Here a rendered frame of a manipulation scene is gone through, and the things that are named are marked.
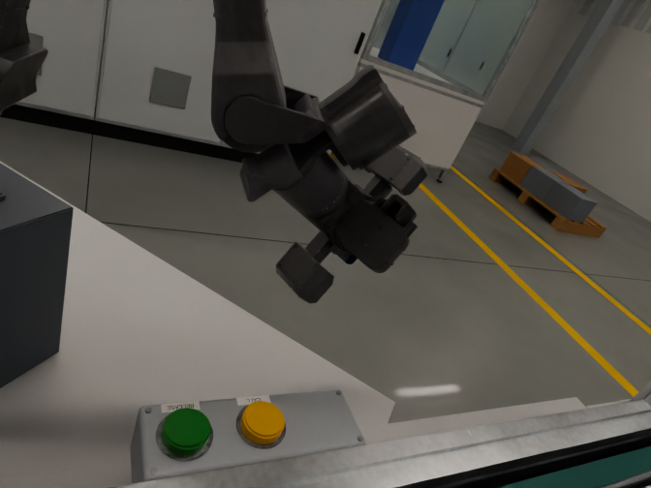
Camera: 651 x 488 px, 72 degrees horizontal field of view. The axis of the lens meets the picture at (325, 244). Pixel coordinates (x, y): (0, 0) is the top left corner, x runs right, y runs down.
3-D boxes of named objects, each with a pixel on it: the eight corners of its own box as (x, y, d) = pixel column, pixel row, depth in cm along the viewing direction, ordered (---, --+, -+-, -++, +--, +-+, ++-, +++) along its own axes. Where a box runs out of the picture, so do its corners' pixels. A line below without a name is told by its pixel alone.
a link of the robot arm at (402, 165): (235, 244, 44) (267, 281, 41) (360, 100, 44) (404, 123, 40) (282, 273, 51) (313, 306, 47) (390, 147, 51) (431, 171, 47)
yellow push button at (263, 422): (233, 414, 43) (238, 401, 42) (272, 411, 45) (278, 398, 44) (243, 453, 40) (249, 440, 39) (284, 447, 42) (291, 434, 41)
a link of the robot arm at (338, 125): (214, 116, 33) (350, 14, 30) (226, 90, 40) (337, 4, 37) (304, 225, 39) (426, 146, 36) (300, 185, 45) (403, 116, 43)
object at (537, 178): (488, 177, 578) (506, 149, 559) (529, 187, 616) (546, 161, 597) (556, 229, 489) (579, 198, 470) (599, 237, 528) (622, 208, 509)
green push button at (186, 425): (157, 423, 40) (161, 409, 39) (201, 418, 42) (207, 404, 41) (161, 466, 37) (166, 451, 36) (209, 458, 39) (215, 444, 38)
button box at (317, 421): (129, 445, 42) (139, 403, 40) (323, 420, 53) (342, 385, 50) (133, 522, 37) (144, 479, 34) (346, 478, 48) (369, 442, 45)
